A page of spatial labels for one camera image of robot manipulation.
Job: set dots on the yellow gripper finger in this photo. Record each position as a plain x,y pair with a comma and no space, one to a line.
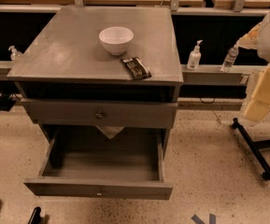
259,104

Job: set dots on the grey drawer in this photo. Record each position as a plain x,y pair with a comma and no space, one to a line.
82,162
101,113

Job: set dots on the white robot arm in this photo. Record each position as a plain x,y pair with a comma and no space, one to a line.
259,38

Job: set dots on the white paper under drawer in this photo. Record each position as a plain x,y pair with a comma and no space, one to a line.
109,131

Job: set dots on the grey wooden drawer cabinet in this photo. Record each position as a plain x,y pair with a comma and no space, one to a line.
67,60

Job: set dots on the grey top drawer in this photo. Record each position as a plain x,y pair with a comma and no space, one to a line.
101,113

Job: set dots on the clear plastic water bottle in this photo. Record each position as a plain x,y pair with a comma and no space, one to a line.
230,58

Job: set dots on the white pump sanitizer bottle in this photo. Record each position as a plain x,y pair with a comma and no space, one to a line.
194,57

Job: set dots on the black snack bar wrapper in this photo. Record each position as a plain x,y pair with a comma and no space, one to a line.
136,68

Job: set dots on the white ceramic bowl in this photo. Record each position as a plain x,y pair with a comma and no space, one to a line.
116,40

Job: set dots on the small clear pump bottle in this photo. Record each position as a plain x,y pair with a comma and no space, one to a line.
15,54

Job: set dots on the black box under shelf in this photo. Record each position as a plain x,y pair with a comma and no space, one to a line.
6,102

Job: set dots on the black object on floor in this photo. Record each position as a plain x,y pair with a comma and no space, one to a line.
35,218

